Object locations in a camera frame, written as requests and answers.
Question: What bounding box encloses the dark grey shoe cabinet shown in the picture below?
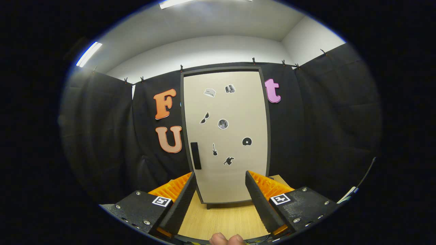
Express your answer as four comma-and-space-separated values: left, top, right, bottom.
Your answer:
180, 66, 272, 210

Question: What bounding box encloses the ceiling light strip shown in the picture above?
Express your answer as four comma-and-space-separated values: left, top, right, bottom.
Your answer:
76, 42, 103, 67
159, 0, 253, 10

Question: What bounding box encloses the dark metal stand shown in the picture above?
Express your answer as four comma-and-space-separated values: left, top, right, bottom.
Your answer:
356, 157, 376, 189

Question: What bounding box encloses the beige shoe cabinet door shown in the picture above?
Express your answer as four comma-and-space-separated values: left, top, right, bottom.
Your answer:
184, 71, 268, 204

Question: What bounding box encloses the white paper sheet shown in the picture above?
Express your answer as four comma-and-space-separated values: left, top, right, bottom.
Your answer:
337, 186, 358, 204

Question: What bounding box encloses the black backdrop cloth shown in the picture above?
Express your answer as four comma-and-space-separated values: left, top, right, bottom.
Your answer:
60, 43, 382, 205

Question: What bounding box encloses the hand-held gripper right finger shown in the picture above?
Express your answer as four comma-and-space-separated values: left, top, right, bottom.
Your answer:
245, 170, 341, 239

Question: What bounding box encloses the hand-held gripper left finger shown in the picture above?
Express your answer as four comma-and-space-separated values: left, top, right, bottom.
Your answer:
99, 171, 197, 239

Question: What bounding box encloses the row of black cloth clips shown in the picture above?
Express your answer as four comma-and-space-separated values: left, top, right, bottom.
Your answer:
91, 49, 327, 84

